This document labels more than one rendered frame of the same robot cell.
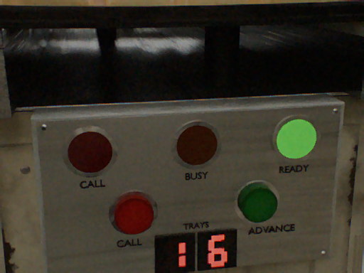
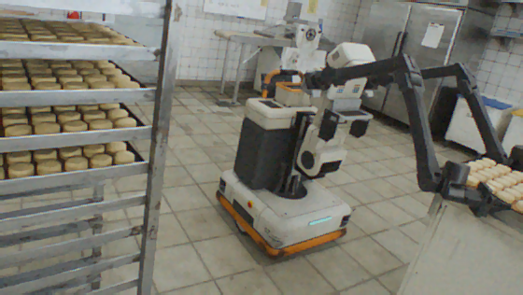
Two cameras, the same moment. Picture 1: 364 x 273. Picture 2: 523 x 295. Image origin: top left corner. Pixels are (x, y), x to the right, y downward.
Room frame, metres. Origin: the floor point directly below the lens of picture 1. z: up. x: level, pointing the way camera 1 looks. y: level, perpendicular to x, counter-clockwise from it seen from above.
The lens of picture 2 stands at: (1.12, -1.40, 1.36)
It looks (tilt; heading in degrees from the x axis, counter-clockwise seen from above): 17 degrees down; 157
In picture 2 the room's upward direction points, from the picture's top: 9 degrees clockwise
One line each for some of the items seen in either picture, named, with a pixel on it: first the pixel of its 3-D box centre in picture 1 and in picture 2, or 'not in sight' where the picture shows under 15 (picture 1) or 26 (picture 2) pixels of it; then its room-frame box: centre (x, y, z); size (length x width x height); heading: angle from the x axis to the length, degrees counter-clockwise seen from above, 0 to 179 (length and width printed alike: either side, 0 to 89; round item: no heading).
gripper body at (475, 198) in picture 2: not in sight; (472, 197); (0.57, -0.24, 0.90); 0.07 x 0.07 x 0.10; 54
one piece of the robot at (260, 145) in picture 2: not in sight; (287, 137); (-0.59, -0.17, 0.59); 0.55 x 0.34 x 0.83; 100
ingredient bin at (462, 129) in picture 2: not in sight; (479, 125); (-1.40, 3.37, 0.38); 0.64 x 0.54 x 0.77; 99
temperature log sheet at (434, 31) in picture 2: not in sight; (432, 35); (-2.01, 2.73, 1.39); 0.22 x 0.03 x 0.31; 7
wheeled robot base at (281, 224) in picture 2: not in sight; (281, 203); (-0.50, -0.15, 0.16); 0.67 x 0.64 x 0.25; 10
